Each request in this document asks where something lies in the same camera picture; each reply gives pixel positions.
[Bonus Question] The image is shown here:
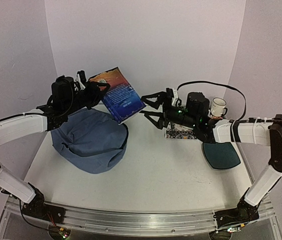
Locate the blue orange back-cover book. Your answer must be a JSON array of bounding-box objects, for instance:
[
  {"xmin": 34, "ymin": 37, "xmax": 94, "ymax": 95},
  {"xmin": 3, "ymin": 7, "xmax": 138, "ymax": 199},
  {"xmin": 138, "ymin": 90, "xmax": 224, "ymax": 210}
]
[{"xmin": 89, "ymin": 67, "xmax": 146, "ymax": 124}]

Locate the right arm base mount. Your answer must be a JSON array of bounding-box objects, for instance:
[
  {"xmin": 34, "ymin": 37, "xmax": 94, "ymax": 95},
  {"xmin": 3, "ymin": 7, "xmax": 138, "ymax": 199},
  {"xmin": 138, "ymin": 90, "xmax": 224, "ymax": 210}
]
[{"xmin": 213, "ymin": 207, "xmax": 259, "ymax": 230}]

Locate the dark teal square plate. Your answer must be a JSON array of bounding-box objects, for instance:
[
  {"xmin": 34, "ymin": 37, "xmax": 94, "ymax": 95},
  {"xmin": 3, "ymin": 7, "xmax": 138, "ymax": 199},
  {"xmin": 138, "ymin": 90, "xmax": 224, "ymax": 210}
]
[{"xmin": 202, "ymin": 142, "xmax": 241, "ymax": 170}]

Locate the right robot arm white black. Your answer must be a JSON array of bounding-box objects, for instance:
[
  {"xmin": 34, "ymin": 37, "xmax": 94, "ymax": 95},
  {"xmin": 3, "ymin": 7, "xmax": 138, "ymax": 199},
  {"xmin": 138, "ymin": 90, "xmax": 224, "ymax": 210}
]
[{"xmin": 141, "ymin": 88, "xmax": 282, "ymax": 207}]

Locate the white enamel mug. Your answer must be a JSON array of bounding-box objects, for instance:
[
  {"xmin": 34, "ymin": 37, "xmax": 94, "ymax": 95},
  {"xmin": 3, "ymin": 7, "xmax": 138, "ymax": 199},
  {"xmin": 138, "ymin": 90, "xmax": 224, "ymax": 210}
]
[{"xmin": 210, "ymin": 97, "xmax": 228, "ymax": 117}]

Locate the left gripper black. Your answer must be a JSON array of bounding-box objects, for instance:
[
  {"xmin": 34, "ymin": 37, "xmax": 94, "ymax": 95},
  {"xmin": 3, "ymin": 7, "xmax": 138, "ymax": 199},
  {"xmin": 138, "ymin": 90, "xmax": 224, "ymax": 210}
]
[{"xmin": 65, "ymin": 80, "xmax": 111, "ymax": 116}]

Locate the blue student backpack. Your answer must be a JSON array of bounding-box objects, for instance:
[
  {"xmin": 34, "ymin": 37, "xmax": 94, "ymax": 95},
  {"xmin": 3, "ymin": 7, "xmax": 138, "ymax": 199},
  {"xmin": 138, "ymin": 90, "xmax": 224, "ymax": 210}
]
[{"xmin": 51, "ymin": 108, "xmax": 129, "ymax": 174}]

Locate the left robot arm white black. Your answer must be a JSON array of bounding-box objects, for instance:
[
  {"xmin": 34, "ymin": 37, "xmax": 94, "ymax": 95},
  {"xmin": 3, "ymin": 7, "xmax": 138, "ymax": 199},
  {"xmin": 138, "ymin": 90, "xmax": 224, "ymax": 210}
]
[{"xmin": 0, "ymin": 70, "xmax": 110, "ymax": 219}]

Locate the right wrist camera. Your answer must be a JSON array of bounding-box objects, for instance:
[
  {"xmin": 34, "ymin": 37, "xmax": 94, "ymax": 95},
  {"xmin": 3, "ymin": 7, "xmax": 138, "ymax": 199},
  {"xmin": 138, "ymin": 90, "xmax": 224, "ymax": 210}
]
[{"xmin": 166, "ymin": 88, "xmax": 182, "ymax": 107}]

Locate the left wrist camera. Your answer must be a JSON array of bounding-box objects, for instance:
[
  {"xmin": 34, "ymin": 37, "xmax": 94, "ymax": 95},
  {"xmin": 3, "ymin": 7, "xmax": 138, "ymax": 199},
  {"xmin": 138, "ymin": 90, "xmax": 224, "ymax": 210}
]
[{"xmin": 75, "ymin": 70, "xmax": 87, "ymax": 90}]

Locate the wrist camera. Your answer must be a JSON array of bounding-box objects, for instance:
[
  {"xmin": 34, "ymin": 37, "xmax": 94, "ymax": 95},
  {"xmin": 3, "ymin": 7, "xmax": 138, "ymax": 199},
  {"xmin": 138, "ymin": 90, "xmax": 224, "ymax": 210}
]
[
  {"xmin": 166, "ymin": 88, "xmax": 182, "ymax": 107},
  {"xmin": 75, "ymin": 70, "xmax": 87, "ymax": 90}
]

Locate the aluminium table front rail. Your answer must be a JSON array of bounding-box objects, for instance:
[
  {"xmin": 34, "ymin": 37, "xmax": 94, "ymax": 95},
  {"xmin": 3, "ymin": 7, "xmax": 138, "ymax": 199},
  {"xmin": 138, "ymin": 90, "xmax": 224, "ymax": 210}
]
[{"xmin": 0, "ymin": 197, "xmax": 282, "ymax": 240}]

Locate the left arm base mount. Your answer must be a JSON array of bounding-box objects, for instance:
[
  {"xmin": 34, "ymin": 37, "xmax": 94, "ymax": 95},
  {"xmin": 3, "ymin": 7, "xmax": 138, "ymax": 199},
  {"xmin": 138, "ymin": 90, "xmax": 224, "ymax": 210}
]
[{"xmin": 22, "ymin": 200, "xmax": 66, "ymax": 224}]

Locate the patterned black placemat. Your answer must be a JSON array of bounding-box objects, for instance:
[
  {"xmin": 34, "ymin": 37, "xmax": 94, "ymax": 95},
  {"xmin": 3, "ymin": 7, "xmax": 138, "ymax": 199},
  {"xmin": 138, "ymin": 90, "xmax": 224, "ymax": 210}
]
[{"xmin": 164, "ymin": 122, "xmax": 197, "ymax": 140}]

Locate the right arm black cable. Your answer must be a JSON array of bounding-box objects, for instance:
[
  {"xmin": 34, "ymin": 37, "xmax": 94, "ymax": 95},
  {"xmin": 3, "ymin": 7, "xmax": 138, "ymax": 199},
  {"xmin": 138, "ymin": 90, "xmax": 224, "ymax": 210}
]
[{"xmin": 177, "ymin": 80, "xmax": 282, "ymax": 166}]

